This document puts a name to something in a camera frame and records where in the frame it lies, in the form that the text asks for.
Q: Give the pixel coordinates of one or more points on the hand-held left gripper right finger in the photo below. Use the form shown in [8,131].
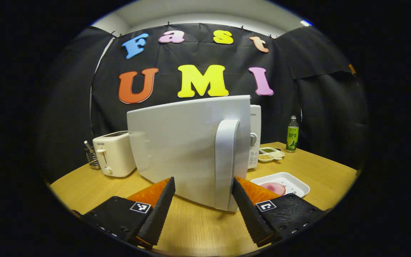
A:
[246,212]

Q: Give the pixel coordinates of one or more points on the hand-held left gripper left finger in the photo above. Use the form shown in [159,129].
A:
[157,212]

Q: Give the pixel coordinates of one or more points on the pink meat slice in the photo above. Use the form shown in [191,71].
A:
[273,188]

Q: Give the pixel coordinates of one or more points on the white foam food tray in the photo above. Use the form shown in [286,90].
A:
[294,182]

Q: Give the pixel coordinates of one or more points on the white microwave oven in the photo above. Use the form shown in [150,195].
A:
[177,142]

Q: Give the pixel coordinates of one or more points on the white divided dish with beans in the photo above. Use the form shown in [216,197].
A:
[271,156]

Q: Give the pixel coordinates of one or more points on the cream white toaster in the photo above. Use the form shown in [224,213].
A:
[118,157]

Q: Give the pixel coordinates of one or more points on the green drink bottle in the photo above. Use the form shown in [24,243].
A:
[292,139]

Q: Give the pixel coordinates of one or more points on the black backdrop cloth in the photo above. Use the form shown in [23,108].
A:
[170,57]

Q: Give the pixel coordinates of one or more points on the ceiling light panel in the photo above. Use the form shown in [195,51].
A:
[306,23]

